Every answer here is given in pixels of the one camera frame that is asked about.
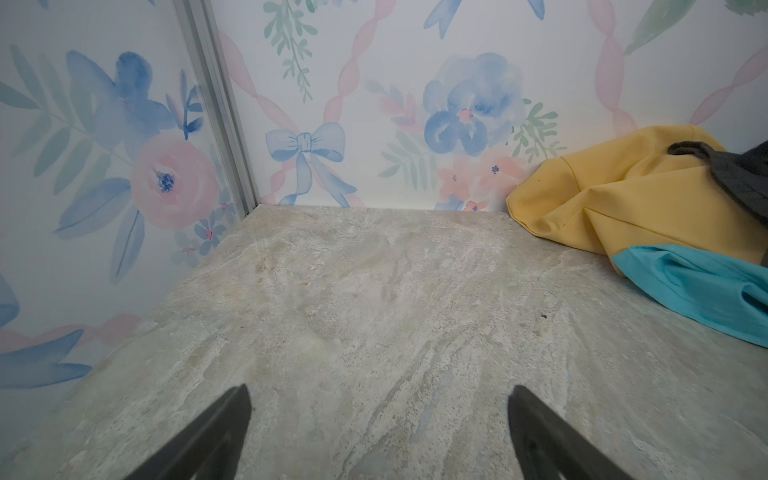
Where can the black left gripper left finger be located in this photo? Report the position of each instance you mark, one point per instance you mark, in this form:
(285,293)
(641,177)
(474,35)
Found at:
(209,447)

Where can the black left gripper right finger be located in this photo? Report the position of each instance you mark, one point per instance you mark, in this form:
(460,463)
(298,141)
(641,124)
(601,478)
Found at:
(547,447)

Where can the teal cloth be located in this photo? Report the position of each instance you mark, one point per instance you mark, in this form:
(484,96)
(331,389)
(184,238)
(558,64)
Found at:
(721,292)

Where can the yellow cloth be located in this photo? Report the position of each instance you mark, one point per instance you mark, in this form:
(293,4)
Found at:
(630,191)

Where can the dark grey jeans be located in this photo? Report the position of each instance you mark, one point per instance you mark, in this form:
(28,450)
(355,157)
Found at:
(742,176)

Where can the aluminium corner post left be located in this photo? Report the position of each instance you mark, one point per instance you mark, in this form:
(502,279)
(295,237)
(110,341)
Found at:
(201,35)

